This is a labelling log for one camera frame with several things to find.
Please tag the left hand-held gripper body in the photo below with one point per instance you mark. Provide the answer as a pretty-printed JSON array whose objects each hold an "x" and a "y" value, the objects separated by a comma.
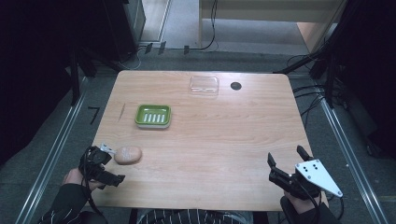
[{"x": 95, "y": 163}]

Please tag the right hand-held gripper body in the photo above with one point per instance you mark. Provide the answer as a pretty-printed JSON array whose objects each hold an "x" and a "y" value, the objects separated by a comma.
[{"x": 311, "y": 179}]

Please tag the beige oval soap bar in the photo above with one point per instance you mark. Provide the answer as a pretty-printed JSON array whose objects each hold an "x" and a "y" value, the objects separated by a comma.
[{"x": 127, "y": 155}]

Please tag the person's left hand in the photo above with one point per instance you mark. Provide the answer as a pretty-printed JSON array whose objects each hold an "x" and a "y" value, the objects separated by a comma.
[{"x": 74, "y": 177}]

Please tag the person's right hand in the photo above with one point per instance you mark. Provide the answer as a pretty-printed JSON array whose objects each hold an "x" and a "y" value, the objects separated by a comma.
[{"x": 303, "y": 202}]

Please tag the green soap dish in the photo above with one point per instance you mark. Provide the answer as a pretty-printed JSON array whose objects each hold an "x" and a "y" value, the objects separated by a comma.
[{"x": 152, "y": 116}]

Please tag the person's striped clothing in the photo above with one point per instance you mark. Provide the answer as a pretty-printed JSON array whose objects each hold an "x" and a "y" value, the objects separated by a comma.
[{"x": 193, "y": 216}]

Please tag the clear plastic container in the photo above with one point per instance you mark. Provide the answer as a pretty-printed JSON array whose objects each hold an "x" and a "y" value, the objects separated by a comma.
[{"x": 204, "y": 85}]

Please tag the black power plug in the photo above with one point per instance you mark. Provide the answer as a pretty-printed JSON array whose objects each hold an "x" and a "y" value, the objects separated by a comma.
[
  {"x": 162, "y": 47},
  {"x": 186, "y": 49},
  {"x": 148, "y": 48}
]

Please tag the black cabinet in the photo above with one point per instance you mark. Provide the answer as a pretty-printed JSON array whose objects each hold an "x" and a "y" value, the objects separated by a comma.
[{"x": 124, "y": 25}]

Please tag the white desk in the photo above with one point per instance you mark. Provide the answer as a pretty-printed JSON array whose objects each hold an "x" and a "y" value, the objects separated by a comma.
[{"x": 267, "y": 9}]

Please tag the metal floor rail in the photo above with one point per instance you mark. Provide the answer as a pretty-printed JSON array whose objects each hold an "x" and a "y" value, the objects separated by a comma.
[
  {"x": 51, "y": 161},
  {"x": 351, "y": 158}
]

